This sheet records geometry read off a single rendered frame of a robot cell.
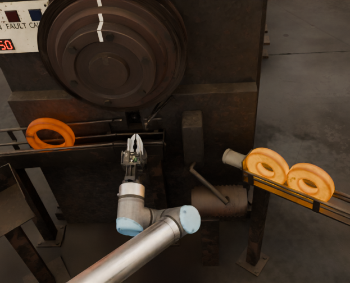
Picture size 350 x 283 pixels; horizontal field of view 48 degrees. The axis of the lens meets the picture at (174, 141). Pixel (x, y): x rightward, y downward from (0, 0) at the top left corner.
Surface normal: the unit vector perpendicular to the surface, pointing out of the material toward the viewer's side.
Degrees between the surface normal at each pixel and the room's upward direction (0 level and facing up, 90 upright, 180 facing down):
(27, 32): 90
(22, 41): 90
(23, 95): 0
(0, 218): 5
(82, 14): 32
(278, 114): 0
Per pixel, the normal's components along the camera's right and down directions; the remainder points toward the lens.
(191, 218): 0.68, -0.26
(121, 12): 0.24, -0.27
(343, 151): -0.08, -0.69
